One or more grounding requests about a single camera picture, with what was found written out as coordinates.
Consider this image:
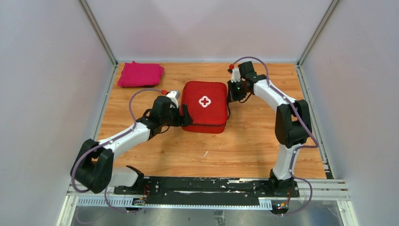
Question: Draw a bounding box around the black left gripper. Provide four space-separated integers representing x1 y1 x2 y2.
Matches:
161 104 193 127

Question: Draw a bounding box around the black red medicine case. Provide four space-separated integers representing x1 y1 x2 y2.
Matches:
181 81 228 134

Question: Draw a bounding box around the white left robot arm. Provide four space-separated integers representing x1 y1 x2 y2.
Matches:
70 96 193 194

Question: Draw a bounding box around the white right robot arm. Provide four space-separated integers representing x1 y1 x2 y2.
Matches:
227 61 312 197

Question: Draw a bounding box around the pink folded cloth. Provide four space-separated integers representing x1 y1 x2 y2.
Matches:
117 61 165 87

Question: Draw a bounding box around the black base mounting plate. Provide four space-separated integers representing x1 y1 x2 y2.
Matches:
113 177 299 207

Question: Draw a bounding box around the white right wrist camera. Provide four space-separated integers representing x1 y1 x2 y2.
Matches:
231 67 241 83

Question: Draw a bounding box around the aluminium frame rail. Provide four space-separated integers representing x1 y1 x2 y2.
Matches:
77 0 118 67

